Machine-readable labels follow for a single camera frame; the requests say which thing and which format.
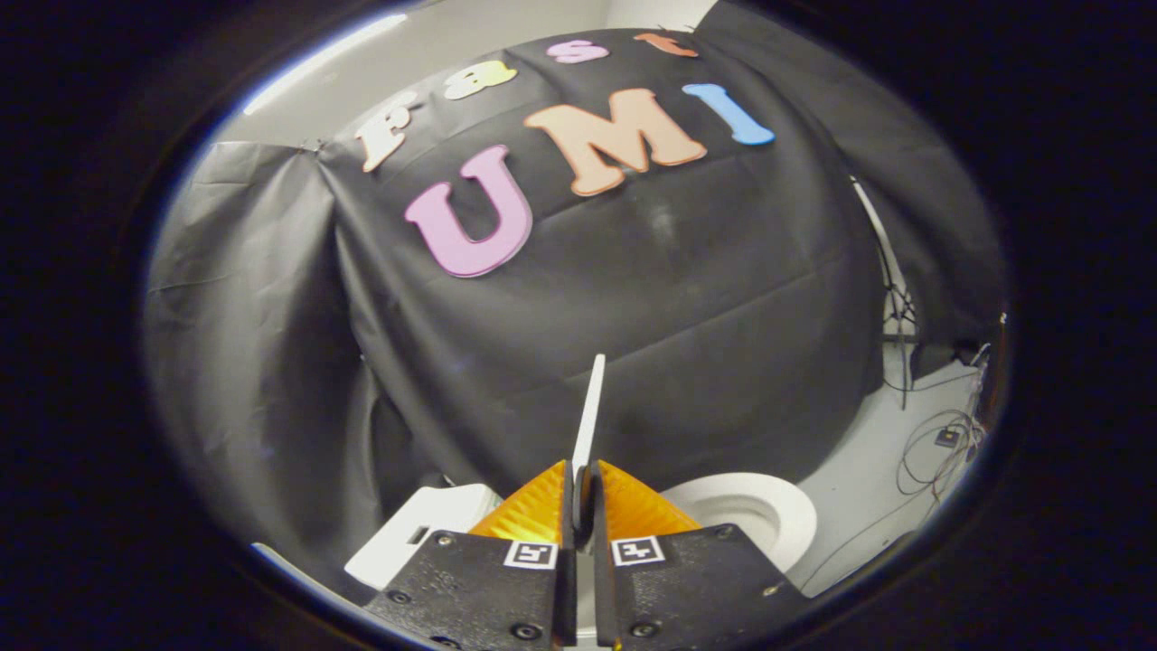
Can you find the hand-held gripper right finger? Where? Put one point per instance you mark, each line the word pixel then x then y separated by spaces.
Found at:
pixel 601 561

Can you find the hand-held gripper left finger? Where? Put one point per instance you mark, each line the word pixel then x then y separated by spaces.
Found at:
pixel 565 561

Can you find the white toilet lid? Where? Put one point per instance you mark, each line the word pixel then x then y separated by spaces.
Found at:
pixel 588 420

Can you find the white toilet tank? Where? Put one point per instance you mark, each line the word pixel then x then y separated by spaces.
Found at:
pixel 425 533

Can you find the white toilet bowl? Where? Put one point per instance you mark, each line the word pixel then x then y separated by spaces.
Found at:
pixel 759 506

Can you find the black backdrop cloth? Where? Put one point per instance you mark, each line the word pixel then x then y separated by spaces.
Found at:
pixel 678 316

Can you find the small black power adapter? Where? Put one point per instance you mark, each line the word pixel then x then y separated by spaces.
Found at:
pixel 947 438

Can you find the plain black cloth panel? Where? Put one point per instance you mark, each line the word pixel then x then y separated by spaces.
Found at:
pixel 913 181
pixel 253 362

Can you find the black tripod light stand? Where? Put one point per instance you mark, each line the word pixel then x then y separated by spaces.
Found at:
pixel 891 287

